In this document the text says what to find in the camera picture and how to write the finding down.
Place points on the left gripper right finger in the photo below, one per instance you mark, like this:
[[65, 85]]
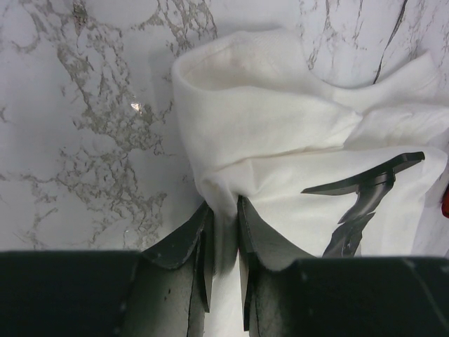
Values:
[[285, 292]]

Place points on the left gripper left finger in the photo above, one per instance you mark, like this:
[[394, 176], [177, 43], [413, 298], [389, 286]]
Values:
[[162, 291]]

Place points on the white t shirt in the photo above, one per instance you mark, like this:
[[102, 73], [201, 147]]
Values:
[[256, 122]]

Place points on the folded red t shirt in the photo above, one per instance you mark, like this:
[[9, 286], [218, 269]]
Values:
[[445, 203]]

